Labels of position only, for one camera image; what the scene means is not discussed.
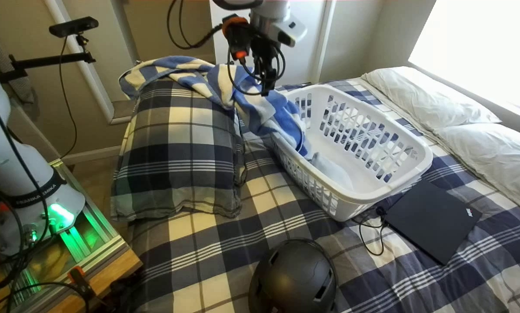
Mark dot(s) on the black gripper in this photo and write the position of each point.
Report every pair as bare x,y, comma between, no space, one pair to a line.
268,26

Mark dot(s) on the blue white striped towel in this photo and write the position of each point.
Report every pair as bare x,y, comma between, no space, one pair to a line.
228,85

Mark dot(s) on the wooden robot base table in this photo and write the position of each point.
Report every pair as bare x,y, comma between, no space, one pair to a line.
73,272

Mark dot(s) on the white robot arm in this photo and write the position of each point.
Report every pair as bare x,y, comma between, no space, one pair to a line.
40,200

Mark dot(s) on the plaid pillow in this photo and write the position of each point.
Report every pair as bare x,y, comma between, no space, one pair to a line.
179,152

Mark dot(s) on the white pillow near window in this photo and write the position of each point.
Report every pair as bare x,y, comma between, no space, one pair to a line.
424,99

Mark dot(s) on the white laundry basket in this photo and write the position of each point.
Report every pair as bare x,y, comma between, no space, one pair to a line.
360,155

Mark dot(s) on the plaid bed cover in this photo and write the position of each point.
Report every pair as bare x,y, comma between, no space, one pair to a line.
202,263

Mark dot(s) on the black helmet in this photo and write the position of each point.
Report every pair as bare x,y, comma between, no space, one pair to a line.
294,277

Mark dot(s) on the black laptop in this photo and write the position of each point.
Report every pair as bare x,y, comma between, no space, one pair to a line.
435,221

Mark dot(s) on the black camera on mount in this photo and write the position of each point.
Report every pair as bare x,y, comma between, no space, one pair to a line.
73,26

